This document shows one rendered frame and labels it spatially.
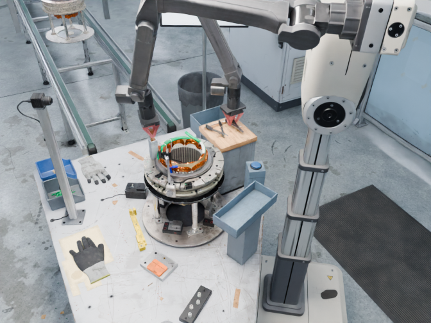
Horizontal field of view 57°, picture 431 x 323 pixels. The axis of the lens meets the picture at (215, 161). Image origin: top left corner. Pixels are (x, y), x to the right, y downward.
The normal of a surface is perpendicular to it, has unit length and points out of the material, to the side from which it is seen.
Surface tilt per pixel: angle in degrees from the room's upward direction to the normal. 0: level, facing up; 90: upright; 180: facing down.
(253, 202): 0
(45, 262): 0
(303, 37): 120
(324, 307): 0
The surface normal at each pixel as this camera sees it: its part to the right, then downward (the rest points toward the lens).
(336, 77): -0.15, 0.84
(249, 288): 0.02, -0.77
